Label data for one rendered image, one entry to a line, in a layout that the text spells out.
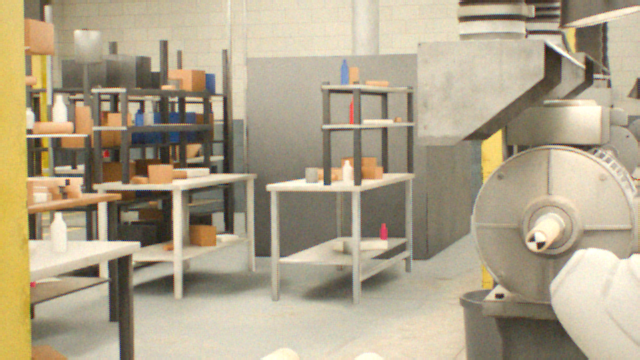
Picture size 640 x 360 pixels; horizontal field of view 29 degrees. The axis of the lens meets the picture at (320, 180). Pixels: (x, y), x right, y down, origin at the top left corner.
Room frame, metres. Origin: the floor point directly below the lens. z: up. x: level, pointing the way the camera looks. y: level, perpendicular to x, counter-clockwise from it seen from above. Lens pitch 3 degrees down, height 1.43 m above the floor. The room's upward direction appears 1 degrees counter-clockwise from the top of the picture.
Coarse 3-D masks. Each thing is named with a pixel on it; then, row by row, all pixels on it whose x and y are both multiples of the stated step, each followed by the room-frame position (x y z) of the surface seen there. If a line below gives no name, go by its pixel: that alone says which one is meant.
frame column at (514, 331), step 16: (496, 320) 2.08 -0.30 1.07; (512, 320) 2.07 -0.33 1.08; (528, 320) 2.06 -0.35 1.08; (544, 320) 2.05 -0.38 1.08; (512, 336) 2.08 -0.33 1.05; (528, 336) 2.07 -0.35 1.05; (544, 336) 2.06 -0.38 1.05; (560, 336) 2.05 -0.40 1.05; (512, 352) 2.08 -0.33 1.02; (528, 352) 2.07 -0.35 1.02; (544, 352) 2.06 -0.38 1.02; (560, 352) 2.06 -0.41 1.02; (576, 352) 2.05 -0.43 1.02
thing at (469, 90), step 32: (448, 64) 1.66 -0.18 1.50; (480, 64) 1.65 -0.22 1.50; (512, 64) 1.64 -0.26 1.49; (544, 64) 1.92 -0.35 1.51; (576, 64) 1.74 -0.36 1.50; (448, 96) 1.66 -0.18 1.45; (480, 96) 1.65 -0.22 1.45; (512, 96) 1.64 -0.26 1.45; (448, 128) 1.66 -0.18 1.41; (480, 128) 1.95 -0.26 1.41
